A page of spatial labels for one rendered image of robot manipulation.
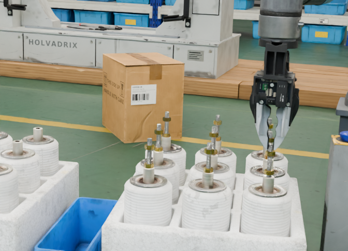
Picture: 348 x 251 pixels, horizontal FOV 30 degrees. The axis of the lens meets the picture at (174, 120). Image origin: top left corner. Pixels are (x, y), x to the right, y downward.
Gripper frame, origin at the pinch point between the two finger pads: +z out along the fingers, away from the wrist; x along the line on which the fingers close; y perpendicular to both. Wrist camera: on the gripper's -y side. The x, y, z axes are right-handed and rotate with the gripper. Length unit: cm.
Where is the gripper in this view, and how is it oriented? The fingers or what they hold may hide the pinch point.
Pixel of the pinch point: (271, 142)
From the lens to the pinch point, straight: 126.5
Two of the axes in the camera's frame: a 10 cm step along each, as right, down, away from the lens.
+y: -2.3, 2.2, -9.5
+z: -0.4, 9.7, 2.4
